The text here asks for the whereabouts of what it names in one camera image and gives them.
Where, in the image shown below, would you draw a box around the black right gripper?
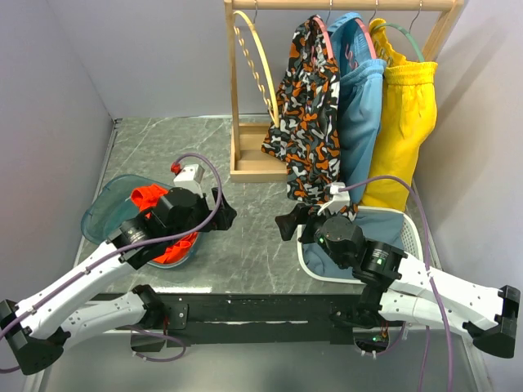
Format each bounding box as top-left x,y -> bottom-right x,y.
275,202 -> 348,269

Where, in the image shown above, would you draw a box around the orange shorts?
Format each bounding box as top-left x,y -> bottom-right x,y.
131,184 -> 199,268

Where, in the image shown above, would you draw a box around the beige wooden hanger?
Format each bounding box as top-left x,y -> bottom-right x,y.
232,10 -> 282,128

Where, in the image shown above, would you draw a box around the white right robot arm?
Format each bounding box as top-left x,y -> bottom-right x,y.
275,203 -> 521,359

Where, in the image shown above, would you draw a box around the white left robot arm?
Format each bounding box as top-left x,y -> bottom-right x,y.
1,187 -> 237,375

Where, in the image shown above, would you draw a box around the camouflage patterned shorts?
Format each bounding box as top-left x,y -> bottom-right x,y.
261,16 -> 341,204

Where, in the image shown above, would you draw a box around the light blue shorts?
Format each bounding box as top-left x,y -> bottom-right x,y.
328,12 -> 387,186

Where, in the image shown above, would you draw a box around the yellow shorts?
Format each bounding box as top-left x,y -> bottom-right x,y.
359,18 -> 439,212

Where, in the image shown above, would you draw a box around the pink hanger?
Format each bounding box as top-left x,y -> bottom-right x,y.
320,12 -> 377,77

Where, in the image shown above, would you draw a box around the green hanger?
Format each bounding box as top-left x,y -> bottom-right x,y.
369,2 -> 426,63

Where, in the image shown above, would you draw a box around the wooden clothes rack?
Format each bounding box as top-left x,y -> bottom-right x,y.
224,1 -> 465,183

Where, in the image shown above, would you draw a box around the grey-blue cloth in basket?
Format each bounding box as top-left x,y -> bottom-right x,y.
302,210 -> 404,280

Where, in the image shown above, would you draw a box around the teal plastic basin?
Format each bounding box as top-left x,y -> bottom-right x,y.
81,174 -> 201,269

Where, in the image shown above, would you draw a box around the white laundry basket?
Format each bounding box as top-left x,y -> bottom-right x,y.
297,207 -> 423,285

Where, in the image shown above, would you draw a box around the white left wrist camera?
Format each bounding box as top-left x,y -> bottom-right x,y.
171,163 -> 204,196

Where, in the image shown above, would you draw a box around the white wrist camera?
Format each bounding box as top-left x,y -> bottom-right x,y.
171,163 -> 204,196
317,182 -> 351,216

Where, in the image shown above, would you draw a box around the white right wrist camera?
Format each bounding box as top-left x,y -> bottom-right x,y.
317,182 -> 351,216

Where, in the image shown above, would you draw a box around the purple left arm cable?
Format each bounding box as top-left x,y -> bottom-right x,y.
0,153 -> 224,375

